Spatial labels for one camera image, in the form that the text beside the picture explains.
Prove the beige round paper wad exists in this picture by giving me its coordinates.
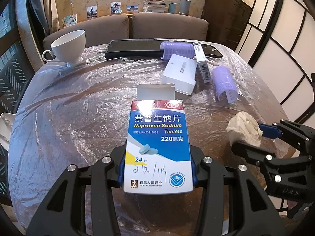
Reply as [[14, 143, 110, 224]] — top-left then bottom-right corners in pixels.
[[226, 111, 263, 147]]

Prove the purple hair roller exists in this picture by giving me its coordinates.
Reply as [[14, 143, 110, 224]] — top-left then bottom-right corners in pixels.
[[212, 65, 238, 104], [160, 41, 195, 60]]

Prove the naproxen sodium medicine box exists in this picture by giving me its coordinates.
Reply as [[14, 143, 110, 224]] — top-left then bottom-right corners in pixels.
[[123, 84, 193, 195]]

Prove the white plastic box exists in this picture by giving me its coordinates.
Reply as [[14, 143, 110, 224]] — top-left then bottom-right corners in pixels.
[[162, 54, 197, 95]]

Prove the person right hand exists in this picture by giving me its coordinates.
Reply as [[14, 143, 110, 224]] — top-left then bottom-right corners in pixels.
[[287, 200, 298, 210]]

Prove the clear plastic table cover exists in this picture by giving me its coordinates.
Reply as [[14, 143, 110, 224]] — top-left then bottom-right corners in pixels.
[[8, 44, 287, 227]]

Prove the white barcode medicine box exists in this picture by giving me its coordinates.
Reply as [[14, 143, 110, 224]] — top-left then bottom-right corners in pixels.
[[193, 42, 211, 83]]

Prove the black smartphone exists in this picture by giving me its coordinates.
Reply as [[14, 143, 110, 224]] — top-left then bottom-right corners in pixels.
[[173, 39, 223, 59]]

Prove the white chair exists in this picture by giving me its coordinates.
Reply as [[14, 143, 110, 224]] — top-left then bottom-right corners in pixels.
[[0, 112, 16, 151]]

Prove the dark wooden cabinet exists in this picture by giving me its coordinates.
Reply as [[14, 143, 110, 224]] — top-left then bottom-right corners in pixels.
[[202, 0, 252, 50]]

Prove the white ceramic teacup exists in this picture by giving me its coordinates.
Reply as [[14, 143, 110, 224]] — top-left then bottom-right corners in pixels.
[[42, 30, 86, 67]]

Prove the grey cylindrical speaker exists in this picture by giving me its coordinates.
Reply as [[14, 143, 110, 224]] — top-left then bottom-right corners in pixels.
[[178, 0, 191, 15]]

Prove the brown sofa right cushion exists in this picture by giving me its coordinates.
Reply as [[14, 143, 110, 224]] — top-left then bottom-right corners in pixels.
[[132, 12, 209, 41]]

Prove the black tablet device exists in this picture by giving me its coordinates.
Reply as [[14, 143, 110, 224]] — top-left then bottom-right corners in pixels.
[[105, 39, 168, 60]]

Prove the small blue-grey cup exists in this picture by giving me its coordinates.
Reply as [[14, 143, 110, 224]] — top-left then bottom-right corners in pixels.
[[168, 2, 177, 14]]

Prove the stack of books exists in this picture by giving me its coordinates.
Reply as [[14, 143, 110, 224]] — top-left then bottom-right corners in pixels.
[[143, 0, 167, 13]]

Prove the photo print far left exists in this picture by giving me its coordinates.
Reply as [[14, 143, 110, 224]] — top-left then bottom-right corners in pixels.
[[62, 13, 77, 28]]

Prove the photo print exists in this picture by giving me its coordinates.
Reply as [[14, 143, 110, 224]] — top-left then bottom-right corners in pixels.
[[126, 4, 139, 13], [110, 1, 122, 15], [62, 13, 77, 28], [86, 5, 98, 20]]

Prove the curtain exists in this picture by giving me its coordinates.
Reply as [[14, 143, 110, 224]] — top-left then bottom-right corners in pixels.
[[30, 0, 60, 36]]

